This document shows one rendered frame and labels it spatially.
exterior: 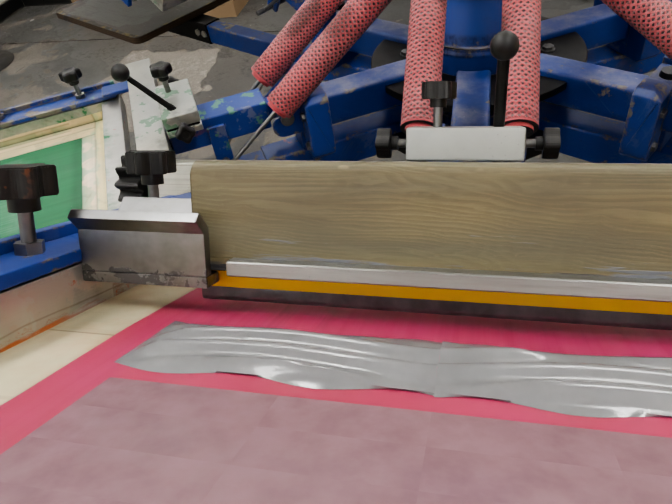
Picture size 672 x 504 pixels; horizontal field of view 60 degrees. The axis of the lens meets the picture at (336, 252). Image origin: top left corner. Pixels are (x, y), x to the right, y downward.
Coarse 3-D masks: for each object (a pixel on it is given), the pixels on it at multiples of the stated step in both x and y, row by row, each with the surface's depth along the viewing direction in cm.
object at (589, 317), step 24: (216, 288) 42; (240, 288) 41; (432, 312) 38; (456, 312) 38; (480, 312) 38; (504, 312) 37; (528, 312) 37; (552, 312) 36; (576, 312) 36; (600, 312) 36; (624, 312) 35
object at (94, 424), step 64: (192, 320) 40; (256, 320) 39; (320, 320) 39; (384, 320) 39; (64, 384) 30; (128, 384) 30; (192, 384) 30; (256, 384) 30; (0, 448) 24; (64, 448) 24; (128, 448) 24; (192, 448) 24; (256, 448) 24; (320, 448) 24; (384, 448) 24
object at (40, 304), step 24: (24, 288) 36; (48, 288) 38; (72, 288) 40; (96, 288) 43; (120, 288) 46; (0, 312) 34; (24, 312) 36; (48, 312) 38; (72, 312) 40; (0, 336) 34; (24, 336) 36
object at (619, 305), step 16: (224, 272) 41; (256, 288) 41; (272, 288) 41; (288, 288) 40; (304, 288) 40; (320, 288) 40; (336, 288) 40; (352, 288) 39; (368, 288) 39; (384, 288) 39; (400, 288) 38; (416, 288) 38; (432, 288) 38; (512, 304) 37; (528, 304) 37; (544, 304) 36; (560, 304) 36; (576, 304) 36; (592, 304) 36; (608, 304) 36; (624, 304) 35; (640, 304) 35; (656, 304) 35
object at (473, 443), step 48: (480, 336) 36; (528, 336) 36; (576, 336) 36; (624, 336) 36; (432, 432) 25; (480, 432) 25; (528, 432) 25; (576, 432) 25; (624, 432) 25; (432, 480) 22; (480, 480) 22; (528, 480) 22; (576, 480) 22; (624, 480) 22
